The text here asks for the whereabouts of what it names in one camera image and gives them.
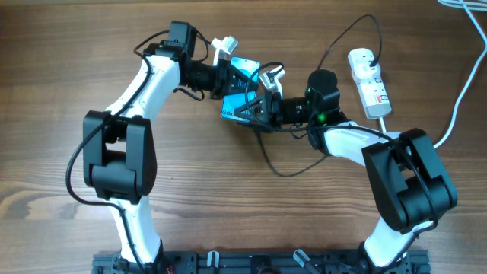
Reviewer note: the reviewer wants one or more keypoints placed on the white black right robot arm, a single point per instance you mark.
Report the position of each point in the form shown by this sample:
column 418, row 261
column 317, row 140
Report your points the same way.
column 411, row 187

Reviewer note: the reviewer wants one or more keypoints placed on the teal screen smartphone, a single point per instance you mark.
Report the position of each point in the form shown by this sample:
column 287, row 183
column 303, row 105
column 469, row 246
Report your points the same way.
column 237, row 96

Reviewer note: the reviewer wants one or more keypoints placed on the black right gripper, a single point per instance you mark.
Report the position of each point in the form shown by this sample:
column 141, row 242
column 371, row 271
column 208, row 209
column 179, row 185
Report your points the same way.
column 276, row 111

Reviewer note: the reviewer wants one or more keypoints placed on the white power strip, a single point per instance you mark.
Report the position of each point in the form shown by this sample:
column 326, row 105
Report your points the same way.
column 367, row 77

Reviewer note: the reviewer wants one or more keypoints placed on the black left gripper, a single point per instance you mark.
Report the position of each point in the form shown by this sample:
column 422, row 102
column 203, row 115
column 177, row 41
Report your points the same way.
column 224, row 68

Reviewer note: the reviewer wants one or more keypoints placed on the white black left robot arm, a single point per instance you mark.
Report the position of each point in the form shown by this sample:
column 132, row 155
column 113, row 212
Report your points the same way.
column 119, row 158

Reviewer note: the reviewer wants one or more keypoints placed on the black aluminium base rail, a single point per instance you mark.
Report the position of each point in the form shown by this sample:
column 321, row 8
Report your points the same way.
column 330, row 261

